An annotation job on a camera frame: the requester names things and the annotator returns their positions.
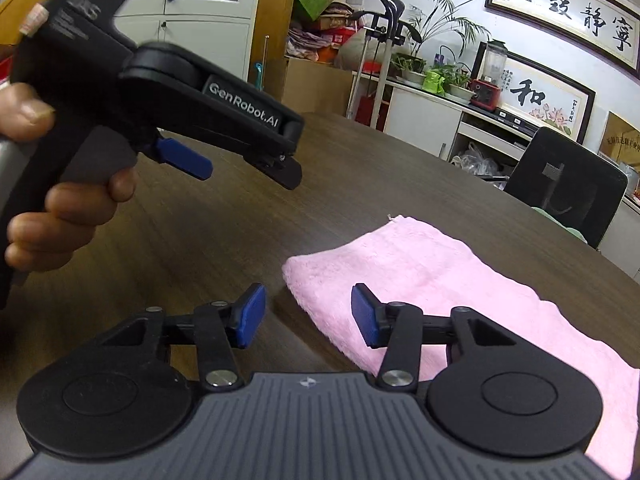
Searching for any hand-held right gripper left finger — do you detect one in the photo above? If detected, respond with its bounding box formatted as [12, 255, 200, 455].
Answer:
[85, 282, 267, 392]

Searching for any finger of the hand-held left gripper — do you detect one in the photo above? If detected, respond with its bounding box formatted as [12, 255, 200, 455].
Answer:
[145, 136, 214, 181]
[245, 151, 304, 191]

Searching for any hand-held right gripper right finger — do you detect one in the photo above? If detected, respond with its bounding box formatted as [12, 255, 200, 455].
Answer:
[351, 283, 521, 391]

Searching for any pink towel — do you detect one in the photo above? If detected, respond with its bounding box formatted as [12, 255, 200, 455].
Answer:
[281, 215, 640, 480]

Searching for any person's left hand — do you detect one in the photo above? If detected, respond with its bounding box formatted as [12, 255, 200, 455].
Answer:
[0, 82, 139, 272]

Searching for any large brown cardboard box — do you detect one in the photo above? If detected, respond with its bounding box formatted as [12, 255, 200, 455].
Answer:
[281, 56, 355, 117]

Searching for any red bag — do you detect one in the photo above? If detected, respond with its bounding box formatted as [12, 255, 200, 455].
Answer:
[356, 94, 377, 125]

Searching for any mop with teal clip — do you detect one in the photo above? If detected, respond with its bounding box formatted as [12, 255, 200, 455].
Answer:
[252, 34, 272, 92]

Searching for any metal hand trolley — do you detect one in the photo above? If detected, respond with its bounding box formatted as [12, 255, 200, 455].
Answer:
[346, 25, 396, 127]

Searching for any white metal cabinet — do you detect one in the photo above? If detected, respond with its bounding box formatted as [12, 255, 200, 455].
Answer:
[59, 0, 268, 98]

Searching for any pink patterned bag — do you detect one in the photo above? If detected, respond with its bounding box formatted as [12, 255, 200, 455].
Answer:
[287, 25, 326, 58]

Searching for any beige woven sack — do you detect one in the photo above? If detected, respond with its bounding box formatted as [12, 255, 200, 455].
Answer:
[334, 30, 368, 70]

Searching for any red box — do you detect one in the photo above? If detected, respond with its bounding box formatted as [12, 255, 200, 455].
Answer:
[320, 30, 356, 48]

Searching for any white sideboard cabinet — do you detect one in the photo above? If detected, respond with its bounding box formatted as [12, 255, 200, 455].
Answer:
[382, 77, 640, 283]

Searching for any tall palm potted plant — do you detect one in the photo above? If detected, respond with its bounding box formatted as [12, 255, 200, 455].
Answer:
[395, 0, 493, 86]

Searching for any wooden shelf unit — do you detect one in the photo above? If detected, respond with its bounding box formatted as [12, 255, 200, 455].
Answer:
[262, 0, 371, 61]

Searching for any green packet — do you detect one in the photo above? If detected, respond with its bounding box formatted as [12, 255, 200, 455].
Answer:
[423, 70, 447, 96]

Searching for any clear plastic bag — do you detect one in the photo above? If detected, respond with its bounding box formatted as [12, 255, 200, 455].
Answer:
[449, 141, 501, 178]

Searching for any small potted plant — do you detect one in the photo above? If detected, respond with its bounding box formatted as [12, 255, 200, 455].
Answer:
[430, 60, 475, 105]

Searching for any black ergonomic chair with headrest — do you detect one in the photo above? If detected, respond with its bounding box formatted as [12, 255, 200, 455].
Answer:
[350, 0, 422, 46]

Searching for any blender with red base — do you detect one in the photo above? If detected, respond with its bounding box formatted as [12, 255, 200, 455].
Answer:
[469, 40, 509, 113]

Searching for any light green seat cushion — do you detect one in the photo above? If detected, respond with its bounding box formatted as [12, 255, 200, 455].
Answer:
[529, 206, 588, 241]

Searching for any black flat electronic device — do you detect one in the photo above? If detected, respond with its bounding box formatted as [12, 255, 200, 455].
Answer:
[495, 109, 540, 135]

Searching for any black mesh office chair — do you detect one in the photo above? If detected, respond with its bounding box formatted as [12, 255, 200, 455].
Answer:
[501, 126, 629, 251]

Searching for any framed flower calligraphy picture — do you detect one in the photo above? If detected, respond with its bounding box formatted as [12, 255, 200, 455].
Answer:
[472, 42, 597, 143]

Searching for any gold plaque board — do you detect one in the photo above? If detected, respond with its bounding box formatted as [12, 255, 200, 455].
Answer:
[601, 110, 640, 167]

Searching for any long framed calligraphy scroll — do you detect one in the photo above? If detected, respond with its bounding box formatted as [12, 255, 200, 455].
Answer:
[484, 0, 640, 77]

